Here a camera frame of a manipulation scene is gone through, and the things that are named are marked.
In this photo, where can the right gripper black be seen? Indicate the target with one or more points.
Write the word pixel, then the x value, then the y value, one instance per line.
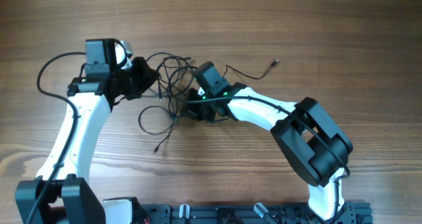
pixel 195 109

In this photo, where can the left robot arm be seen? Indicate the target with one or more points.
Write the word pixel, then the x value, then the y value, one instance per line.
pixel 60 192

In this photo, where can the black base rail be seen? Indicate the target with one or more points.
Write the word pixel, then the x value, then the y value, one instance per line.
pixel 349 213

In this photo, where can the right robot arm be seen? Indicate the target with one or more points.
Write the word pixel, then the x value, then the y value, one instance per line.
pixel 313 144

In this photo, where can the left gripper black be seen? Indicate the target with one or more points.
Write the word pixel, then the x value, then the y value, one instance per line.
pixel 139 78

